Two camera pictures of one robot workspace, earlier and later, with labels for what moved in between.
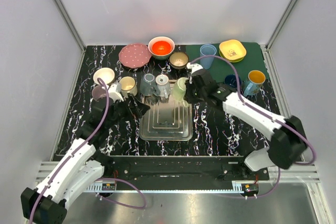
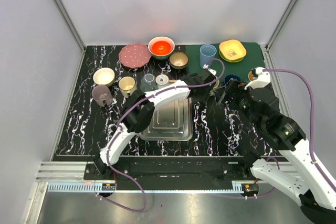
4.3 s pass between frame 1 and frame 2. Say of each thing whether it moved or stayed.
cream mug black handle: stayed
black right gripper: moved
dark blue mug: stayed
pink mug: stayed
